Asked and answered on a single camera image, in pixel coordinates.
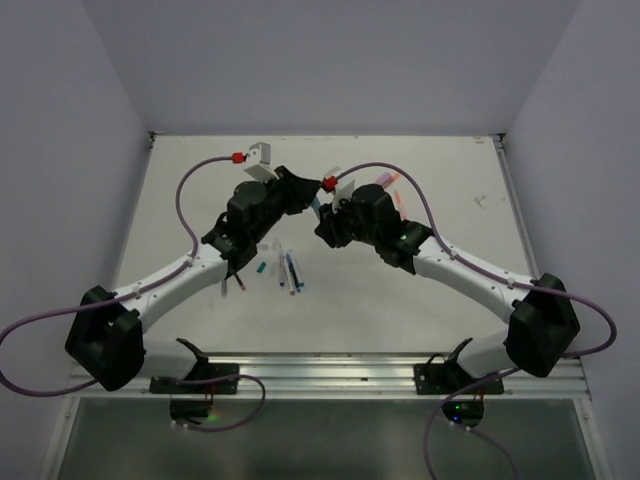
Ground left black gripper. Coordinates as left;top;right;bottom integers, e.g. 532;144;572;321
250;166;322;243

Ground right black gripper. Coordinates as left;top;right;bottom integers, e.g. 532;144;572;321
315;190;381;247

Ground blue pen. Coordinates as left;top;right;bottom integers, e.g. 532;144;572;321
285;253;301;293

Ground white blue-tipped marker pen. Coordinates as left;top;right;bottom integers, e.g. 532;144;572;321
277;242;286;287

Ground green capped marker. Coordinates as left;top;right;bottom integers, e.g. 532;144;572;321
290;252;305;288

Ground pink highlighter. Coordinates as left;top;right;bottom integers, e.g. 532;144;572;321
376;172;393;188

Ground orange pen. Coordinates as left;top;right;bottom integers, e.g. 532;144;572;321
393;189;408;221

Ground pink capped marker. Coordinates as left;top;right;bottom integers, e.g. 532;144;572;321
282;258;296;296

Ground red pen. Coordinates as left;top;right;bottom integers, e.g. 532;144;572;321
232;273;246;291

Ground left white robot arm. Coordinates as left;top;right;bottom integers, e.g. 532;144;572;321
65;166;321;393

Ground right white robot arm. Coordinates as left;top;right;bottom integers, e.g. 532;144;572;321
315;184;580;393

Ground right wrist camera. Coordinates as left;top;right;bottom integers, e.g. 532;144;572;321
322;167;355;213

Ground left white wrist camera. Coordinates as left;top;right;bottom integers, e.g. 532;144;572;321
244;142;278;183

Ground aluminium rail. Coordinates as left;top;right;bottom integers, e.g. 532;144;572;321
64;352;591;401

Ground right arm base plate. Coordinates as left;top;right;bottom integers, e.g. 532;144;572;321
413;363;477;396

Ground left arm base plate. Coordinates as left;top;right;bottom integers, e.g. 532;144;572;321
149;363;240;395

